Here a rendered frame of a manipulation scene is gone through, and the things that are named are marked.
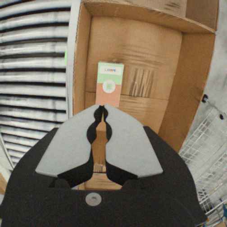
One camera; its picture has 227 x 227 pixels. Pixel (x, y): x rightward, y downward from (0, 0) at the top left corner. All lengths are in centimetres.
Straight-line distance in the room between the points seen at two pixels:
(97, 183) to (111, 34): 67
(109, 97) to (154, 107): 16
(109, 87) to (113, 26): 18
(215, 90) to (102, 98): 160
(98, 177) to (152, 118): 39
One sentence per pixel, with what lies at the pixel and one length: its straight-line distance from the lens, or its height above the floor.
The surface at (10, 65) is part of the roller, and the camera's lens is 73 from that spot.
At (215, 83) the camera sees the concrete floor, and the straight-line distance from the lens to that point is 185.
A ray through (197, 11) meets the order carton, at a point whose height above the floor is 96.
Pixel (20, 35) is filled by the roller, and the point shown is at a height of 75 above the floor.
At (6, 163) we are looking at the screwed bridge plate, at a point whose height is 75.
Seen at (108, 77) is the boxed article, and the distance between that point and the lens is 41.
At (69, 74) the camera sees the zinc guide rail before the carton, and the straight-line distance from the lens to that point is 46.
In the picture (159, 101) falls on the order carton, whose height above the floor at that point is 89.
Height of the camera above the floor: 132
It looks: 62 degrees down
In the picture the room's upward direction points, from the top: 175 degrees clockwise
